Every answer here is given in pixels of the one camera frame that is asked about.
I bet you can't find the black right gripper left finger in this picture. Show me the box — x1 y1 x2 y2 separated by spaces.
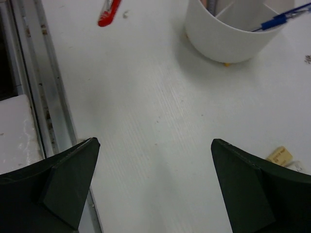
0 137 100 233

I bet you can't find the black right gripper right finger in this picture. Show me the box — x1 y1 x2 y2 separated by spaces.
211 139 311 233

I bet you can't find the yellow staple box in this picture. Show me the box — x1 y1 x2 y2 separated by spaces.
265 146 293 167

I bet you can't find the white staple box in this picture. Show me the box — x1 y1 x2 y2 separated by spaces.
286 161 304 173

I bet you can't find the white round divided container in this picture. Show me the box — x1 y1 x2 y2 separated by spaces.
185 0 295 64

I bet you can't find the blue gel pen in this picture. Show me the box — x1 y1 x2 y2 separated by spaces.
252 3 311 32

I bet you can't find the red gel pen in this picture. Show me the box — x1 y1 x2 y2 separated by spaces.
97 0 121 27

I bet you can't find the grey-purple marker pen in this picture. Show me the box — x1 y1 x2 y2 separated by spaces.
207 0 217 16

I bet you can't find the front aluminium rail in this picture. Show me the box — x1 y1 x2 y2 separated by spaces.
0 0 101 233

